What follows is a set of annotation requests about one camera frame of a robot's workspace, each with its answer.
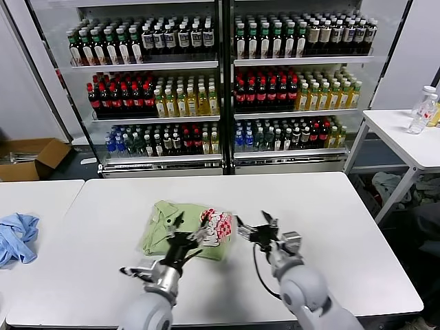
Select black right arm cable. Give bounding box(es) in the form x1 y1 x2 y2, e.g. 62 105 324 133
252 242 287 300

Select green-cap tea bottle white label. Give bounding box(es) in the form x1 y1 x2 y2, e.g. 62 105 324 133
258 21 272 59
91 29 107 65
104 28 119 65
129 27 143 64
271 21 284 58
116 27 131 65
295 21 307 58
283 21 296 58
246 21 259 59
79 30 96 65
67 30 83 66
234 22 247 59

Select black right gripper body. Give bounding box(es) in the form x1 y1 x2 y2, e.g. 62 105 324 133
250 223 281 254

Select drinks display cooler cabinet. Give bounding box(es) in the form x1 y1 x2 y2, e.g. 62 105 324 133
75 0 364 177

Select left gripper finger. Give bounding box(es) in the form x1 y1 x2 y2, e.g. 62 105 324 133
188 219 216 243
167 212 185 238

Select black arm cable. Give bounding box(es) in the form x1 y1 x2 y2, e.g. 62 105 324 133
119 265 145 281
252 242 287 300

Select open brown cardboard box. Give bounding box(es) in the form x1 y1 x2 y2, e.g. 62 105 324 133
0 137 73 182

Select large yellow tea bottle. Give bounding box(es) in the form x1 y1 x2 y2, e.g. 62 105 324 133
164 87 177 117
307 82 320 111
317 81 330 111
328 81 341 110
175 87 188 117
349 80 362 109
153 87 166 118
295 82 309 111
338 80 351 109
207 85 219 116
186 86 199 116
197 85 209 116

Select light blue crumpled shirt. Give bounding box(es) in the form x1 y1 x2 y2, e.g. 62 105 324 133
0 212 41 270

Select large red-cap cola bottle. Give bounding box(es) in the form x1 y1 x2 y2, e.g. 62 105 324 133
86 82 100 118
98 82 111 118
131 81 144 117
120 82 134 118
276 76 289 111
234 78 247 111
245 78 257 111
287 76 299 110
142 81 155 117
255 78 267 111
109 82 123 118
265 77 278 111

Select yellow drink bottle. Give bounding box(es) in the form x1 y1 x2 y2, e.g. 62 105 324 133
426 100 440 128

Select light green t-shirt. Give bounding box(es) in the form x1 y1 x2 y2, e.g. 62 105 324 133
139 201 238 262

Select white cooler shelf board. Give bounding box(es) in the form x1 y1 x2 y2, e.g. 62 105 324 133
233 107 359 120
102 153 223 165
69 60 219 70
232 147 347 160
91 114 221 123
232 54 375 67

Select grey-green crumpled garment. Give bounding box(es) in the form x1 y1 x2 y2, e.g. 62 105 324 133
411 176 440 207

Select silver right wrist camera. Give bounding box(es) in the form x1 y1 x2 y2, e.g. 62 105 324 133
280 230 305 256

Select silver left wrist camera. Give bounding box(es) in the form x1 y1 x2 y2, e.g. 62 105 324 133
136 258 162 282

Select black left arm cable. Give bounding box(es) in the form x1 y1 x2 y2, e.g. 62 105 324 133
119 265 145 281

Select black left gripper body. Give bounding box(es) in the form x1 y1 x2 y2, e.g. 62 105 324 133
161 232 204 272

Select grey-white crumpled garment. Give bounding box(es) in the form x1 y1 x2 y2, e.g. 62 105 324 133
371 170 412 206

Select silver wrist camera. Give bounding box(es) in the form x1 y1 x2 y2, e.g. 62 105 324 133
280 230 305 256
136 258 162 282

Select person's dark trousers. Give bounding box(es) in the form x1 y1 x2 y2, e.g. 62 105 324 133
410 202 440 262

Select dark drink bottle beige label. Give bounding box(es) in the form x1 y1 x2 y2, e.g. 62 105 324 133
318 20 331 56
306 20 320 56

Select white side table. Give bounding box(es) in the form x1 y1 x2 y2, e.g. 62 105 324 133
342 108 440 227

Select clear plastic water bottle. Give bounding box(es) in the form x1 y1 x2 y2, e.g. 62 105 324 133
407 85 437 135

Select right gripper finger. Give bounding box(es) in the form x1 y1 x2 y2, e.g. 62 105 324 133
235 215 255 239
261 210 279 228

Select dark drink bottle blue label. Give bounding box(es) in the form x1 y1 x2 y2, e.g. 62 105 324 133
177 22 190 54
189 21 203 54
141 25 154 56
364 19 378 54
201 21 215 54
164 23 177 55
153 23 166 55
353 19 366 55
330 20 343 55
342 19 355 55

